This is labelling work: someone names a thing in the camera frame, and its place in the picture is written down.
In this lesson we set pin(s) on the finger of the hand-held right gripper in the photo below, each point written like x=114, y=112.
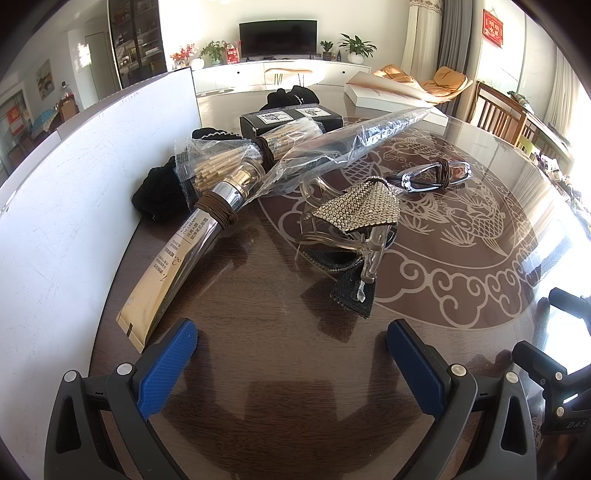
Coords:
x=540, y=364
x=572, y=307

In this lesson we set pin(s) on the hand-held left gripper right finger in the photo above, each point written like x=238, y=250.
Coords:
x=418, y=369

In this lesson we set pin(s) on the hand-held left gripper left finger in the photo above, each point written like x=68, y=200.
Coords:
x=166, y=364

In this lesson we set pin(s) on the silver tube with gold label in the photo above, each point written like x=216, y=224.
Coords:
x=161, y=277

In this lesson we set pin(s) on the black rhinestone edged bow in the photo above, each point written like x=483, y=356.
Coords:
x=351, y=297

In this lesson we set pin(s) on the rhinestone high-heel shoe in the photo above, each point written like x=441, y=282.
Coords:
x=355, y=207

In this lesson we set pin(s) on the clear frame glasses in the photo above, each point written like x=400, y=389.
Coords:
x=415, y=180

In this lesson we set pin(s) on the bagged bundle of wooden sticks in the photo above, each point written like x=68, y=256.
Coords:
x=217, y=168

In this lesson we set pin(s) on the black scrunchie with rhinestone trim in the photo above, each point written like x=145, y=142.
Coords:
x=214, y=134

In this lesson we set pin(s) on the long clear plastic packet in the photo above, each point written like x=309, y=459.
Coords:
x=351, y=134

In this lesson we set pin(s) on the white partition board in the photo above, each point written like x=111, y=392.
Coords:
x=69, y=230

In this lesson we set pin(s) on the cluttered wooden sideboard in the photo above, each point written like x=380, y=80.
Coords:
x=549, y=138

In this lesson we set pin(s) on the wooden chair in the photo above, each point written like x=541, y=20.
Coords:
x=501, y=113

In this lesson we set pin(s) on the black box with white labels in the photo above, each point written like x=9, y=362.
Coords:
x=258, y=121

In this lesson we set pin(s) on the orange lounge chair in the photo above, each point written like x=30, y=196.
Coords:
x=445, y=78

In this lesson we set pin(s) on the white flat box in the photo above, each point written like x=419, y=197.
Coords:
x=392, y=94

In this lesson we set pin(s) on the grey curtain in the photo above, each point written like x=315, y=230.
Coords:
x=457, y=46

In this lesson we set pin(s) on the red door poster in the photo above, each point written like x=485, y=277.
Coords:
x=14, y=117

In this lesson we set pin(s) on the black cloth with white mark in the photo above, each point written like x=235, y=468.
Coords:
x=288, y=97

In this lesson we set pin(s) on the white television cabinet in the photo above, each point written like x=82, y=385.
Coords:
x=240, y=76

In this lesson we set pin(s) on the white door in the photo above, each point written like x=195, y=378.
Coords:
x=99, y=69

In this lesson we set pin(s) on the red flower bouquet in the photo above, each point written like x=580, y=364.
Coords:
x=182, y=55

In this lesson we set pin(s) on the white curtain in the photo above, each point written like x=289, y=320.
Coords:
x=420, y=37

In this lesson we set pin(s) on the wooden stool with metal legs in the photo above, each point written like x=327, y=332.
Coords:
x=286, y=71

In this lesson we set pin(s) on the red gift box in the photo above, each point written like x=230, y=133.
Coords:
x=232, y=54

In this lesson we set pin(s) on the bushy green potted plant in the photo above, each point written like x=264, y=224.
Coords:
x=213, y=50

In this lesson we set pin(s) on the glass display cabinet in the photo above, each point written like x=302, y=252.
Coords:
x=138, y=41

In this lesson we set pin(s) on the leafy plant in white pot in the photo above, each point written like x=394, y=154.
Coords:
x=355, y=46

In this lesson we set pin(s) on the small green potted plant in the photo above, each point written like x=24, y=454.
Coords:
x=326, y=48

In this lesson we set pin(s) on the black television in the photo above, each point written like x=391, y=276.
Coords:
x=277, y=39

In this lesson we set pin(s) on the red wall hanging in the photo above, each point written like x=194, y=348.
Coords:
x=492, y=27

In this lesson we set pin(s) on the framed wall painting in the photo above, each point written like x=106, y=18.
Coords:
x=44, y=78

